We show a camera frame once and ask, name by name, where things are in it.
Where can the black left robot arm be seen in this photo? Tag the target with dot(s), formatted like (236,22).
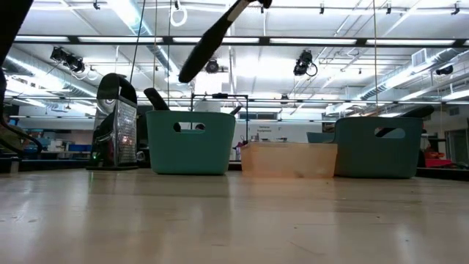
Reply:
(9,22)

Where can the overhead light bar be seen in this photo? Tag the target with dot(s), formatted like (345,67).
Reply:
(168,40)

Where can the white sign board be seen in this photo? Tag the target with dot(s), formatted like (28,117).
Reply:
(289,132)

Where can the orange plastic bin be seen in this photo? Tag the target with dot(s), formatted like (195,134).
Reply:
(293,161)

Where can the black ceiling spotlight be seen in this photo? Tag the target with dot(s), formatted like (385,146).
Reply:
(303,63)
(58,54)
(76,64)
(212,66)
(444,70)

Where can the light teal plastic bin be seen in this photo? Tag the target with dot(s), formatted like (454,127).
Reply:
(190,154)

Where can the dark blue-teal plastic bin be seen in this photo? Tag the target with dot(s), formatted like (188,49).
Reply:
(362,157)

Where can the person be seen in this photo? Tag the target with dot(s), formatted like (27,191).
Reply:
(11,139)

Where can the red box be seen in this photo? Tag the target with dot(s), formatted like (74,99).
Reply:
(439,162)

